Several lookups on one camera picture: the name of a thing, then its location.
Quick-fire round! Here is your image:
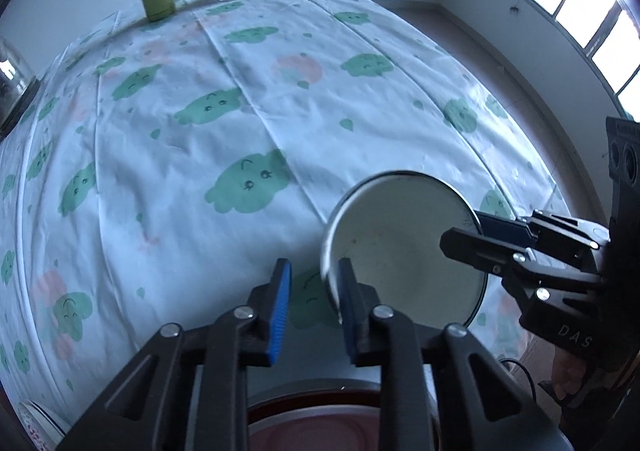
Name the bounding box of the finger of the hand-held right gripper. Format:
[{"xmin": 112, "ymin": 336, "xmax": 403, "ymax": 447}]
[
  {"xmin": 440, "ymin": 227, "xmax": 603, "ymax": 314},
  {"xmin": 475, "ymin": 210, "xmax": 613, "ymax": 262}
]

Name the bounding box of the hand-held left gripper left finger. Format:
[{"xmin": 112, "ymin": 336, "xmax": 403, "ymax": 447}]
[{"xmin": 57, "ymin": 258, "xmax": 292, "ymax": 451}]

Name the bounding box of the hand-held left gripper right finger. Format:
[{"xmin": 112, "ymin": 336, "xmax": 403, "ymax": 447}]
[{"xmin": 336, "ymin": 257, "xmax": 576, "ymax": 451}]

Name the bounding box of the white enamel bowl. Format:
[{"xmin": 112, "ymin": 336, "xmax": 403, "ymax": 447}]
[{"xmin": 320, "ymin": 170, "xmax": 488, "ymax": 329}]

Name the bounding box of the white plate with red flowers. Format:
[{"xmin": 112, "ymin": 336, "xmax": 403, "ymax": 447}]
[{"xmin": 19, "ymin": 398, "xmax": 71, "ymax": 450}]

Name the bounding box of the person's right hand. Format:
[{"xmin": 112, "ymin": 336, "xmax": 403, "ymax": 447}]
[{"xmin": 550, "ymin": 347, "xmax": 601, "ymax": 402}]

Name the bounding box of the red bowl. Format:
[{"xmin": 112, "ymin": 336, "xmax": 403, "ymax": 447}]
[{"xmin": 245, "ymin": 377, "xmax": 443, "ymax": 451}]

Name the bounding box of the white tablecloth with green clouds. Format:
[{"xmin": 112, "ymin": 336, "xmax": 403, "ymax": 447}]
[{"xmin": 0, "ymin": 0, "xmax": 571, "ymax": 432}]

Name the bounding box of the black kettle base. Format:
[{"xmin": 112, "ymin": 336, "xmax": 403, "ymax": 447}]
[{"xmin": 0, "ymin": 76, "xmax": 42, "ymax": 138}]

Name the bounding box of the stainless steel electric kettle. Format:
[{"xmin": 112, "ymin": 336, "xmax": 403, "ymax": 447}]
[{"xmin": 0, "ymin": 36, "xmax": 33, "ymax": 122}]

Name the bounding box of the black cable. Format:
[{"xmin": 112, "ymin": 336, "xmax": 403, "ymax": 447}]
[{"xmin": 497, "ymin": 357, "xmax": 540, "ymax": 403}]

